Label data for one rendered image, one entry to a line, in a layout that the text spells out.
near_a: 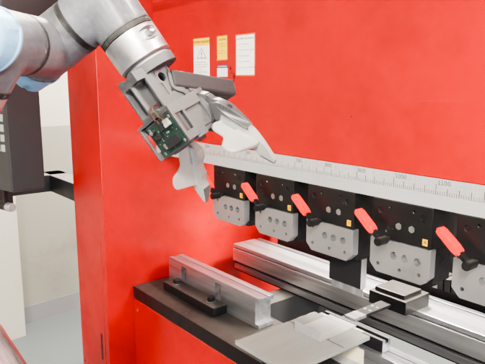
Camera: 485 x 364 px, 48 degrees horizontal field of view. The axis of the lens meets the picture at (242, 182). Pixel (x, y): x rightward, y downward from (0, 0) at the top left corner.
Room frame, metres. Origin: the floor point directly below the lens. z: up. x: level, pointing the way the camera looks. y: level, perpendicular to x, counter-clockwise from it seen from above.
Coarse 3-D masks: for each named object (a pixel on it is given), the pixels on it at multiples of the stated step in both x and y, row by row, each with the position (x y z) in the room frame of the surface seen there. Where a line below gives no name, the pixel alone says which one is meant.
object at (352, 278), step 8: (336, 264) 1.30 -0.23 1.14; (344, 264) 1.28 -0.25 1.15; (352, 264) 1.26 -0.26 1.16; (360, 264) 1.24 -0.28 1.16; (336, 272) 1.30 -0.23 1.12; (344, 272) 1.28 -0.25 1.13; (352, 272) 1.26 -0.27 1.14; (360, 272) 1.24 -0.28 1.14; (336, 280) 1.30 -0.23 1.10; (344, 280) 1.28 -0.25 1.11; (352, 280) 1.26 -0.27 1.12; (360, 280) 1.24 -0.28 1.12; (344, 288) 1.29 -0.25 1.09; (352, 288) 1.27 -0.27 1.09; (360, 288) 1.24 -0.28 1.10
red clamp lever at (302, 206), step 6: (294, 198) 1.32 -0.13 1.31; (300, 198) 1.32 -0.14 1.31; (300, 204) 1.31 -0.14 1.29; (306, 204) 1.31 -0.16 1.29; (300, 210) 1.30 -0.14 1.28; (306, 210) 1.30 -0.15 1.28; (306, 216) 1.29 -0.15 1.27; (312, 216) 1.29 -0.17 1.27; (312, 222) 1.27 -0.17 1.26; (318, 222) 1.28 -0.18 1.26
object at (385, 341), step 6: (330, 312) 1.34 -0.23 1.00; (342, 318) 1.30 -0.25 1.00; (360, 324) 1.27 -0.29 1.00; (366, 330) 1.24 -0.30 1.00; (372, 330) 1.24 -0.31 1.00; (372, 336) 1.21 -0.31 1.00; (378, 336) 1.21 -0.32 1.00; (384, 336) 1.21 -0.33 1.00; (366, 342) 1.22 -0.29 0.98; (372, 342) 1.20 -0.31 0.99; (378, 342) 1.19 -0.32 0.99; (384, 342) 1.18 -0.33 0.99; (372, 348) 1.20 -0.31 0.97; (378, 348) 1.19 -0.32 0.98; (384, 348) 1.18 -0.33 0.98
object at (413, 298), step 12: (372, 288) 1.45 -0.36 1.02; (384, 288) 1.42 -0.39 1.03; (396, 288) 1.42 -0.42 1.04; (408, 288) 1.42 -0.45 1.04; (372, 300) 1.43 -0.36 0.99; (384, 300) 1.40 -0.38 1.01; (396, 300) 1.37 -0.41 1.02; (408, 300) 1.36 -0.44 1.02; (420, 300) 1.39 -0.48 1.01; (360, 312) 1.33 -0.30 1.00; (372, 312) 1.33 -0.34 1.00; (396, 312) 1.37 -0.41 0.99; (408, 312) 1.36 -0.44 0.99
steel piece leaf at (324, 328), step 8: (320, 320) 1.29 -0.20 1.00; (328, 320) 1.29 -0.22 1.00; (296, 328) 1.24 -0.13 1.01; (304, 328) 1.22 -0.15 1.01; (312, 328) 1.24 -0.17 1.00; (320, 328) 1.24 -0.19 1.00; (328, 328) 1.24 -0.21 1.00; (336, 328) 1.24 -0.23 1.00; (344, 328) 1.24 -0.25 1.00; (312, 336) 1.20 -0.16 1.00; (320, 336) 1.18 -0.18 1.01; (328, 336) 1.20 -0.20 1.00
